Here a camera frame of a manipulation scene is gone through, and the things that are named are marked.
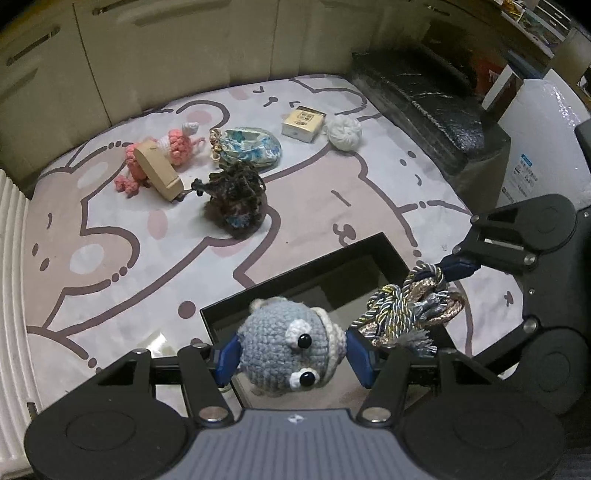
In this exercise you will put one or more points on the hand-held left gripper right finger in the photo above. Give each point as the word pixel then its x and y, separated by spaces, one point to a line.
pixel 362 364

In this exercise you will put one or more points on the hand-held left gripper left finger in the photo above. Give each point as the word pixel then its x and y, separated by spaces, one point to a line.
pixel 228 362

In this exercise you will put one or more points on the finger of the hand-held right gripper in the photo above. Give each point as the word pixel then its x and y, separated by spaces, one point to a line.
pixel 461 270
pixel 512 346

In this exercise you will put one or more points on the grey crocheted animal toy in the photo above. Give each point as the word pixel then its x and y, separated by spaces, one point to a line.
pixel 277 337

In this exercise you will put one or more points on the black storage box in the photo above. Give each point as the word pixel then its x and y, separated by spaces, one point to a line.
pixel 323 277

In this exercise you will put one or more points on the dark brown yarn toy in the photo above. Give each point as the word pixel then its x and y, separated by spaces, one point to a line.
pixel 235 198

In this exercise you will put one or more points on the white crocheted ball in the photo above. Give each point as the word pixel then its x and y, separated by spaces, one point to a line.
pixel 345 132

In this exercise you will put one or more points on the tan wooden box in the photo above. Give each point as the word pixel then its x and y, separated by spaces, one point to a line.
pixel 157 168

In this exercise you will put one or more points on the blue floral fabric pouch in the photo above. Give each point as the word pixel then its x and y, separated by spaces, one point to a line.
pixel 249 147

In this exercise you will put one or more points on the clear plastic film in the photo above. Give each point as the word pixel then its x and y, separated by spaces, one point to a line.
pixel 157 344

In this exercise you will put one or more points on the large white carton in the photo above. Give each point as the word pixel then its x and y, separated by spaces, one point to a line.
pixel 540 138

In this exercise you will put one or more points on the printed bear mat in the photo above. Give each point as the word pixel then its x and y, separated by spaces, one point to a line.
pixel 300 207

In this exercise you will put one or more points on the red and white carton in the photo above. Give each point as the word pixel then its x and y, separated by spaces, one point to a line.
pixel 501 87

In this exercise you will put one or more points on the small yellow cardboard box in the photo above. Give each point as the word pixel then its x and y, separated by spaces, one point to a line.
pixel 302 122

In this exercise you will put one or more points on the pink crocheted doll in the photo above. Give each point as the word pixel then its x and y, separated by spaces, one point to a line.
pixel 180 143

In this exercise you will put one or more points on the white ribbed panel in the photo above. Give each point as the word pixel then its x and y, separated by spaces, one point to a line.
pixel 14 277

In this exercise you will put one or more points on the cream cabinet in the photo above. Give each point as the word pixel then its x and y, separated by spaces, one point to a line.
pixel 184 46

